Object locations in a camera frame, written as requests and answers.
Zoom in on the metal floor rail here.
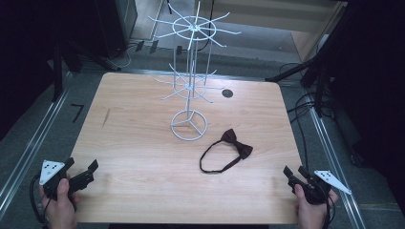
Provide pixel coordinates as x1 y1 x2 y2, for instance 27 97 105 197
302 83 367 229
0 72 74 212

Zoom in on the person's left hand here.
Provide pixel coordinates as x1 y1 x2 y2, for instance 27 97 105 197
38 177 81 229

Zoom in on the black stand leg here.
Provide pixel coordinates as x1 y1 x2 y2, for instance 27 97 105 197
265 53 332 118
52 37 122 102

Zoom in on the person's right hand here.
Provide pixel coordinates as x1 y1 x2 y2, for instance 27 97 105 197
293 183 339 229

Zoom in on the white floor cable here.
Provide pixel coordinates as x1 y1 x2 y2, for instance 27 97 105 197
106 42 141 70

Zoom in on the white wire display rack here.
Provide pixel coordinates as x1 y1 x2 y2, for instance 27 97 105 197
147 0 243 142

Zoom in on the black floor cable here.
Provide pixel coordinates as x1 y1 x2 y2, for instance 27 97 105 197
279 62 335 163

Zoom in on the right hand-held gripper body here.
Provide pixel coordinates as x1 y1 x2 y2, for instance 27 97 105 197
287 169 352 205

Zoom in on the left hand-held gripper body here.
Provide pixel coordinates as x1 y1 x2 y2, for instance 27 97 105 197
38 159 96 202

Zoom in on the dark red bow tie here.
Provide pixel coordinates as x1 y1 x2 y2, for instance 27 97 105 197
199 128 254 175

